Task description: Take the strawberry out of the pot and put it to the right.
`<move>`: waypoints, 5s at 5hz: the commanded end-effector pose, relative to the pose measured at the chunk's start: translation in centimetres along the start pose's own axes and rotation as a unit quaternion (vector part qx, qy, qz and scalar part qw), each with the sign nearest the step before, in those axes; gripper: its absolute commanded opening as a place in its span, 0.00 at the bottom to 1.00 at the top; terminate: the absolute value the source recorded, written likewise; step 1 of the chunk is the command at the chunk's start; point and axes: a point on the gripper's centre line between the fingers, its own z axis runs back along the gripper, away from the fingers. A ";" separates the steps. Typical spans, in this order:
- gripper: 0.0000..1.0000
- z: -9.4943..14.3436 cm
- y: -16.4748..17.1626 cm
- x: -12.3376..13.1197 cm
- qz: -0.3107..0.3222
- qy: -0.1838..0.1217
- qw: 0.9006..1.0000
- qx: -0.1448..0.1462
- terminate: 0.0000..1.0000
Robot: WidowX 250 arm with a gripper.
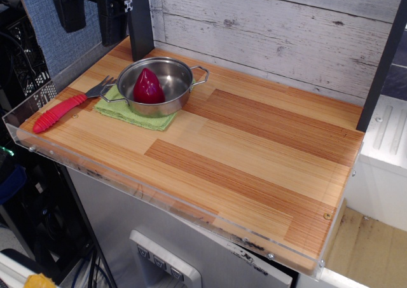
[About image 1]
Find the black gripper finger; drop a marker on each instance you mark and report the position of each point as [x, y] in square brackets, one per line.
[71, 14]
[112, 21]

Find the green folded cloth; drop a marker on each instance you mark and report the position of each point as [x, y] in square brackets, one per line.
[121, 111]

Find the white side counter unit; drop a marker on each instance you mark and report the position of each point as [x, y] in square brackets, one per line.
[377, 184]

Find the black support post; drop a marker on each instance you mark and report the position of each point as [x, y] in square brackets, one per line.
[384, 65]
[140, 29]

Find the black left support post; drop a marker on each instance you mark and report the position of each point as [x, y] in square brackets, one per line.
[140, 29]

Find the black right support post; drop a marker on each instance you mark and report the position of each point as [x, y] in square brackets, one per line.
[384, 65]

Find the silver toy fridge front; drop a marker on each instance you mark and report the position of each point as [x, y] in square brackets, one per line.
[138, 240]

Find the blue fabric panel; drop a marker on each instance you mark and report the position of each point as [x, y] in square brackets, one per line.
[66, 54]

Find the clear acrylic table guard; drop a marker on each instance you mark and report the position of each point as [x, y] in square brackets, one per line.
[262, 164]

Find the black plastic crate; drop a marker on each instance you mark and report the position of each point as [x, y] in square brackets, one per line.
[26, 70]

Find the red handled metal fork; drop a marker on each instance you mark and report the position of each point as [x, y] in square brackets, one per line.
[51, 116]

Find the small stainless steel pot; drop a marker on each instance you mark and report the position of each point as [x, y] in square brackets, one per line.
[176, 78]

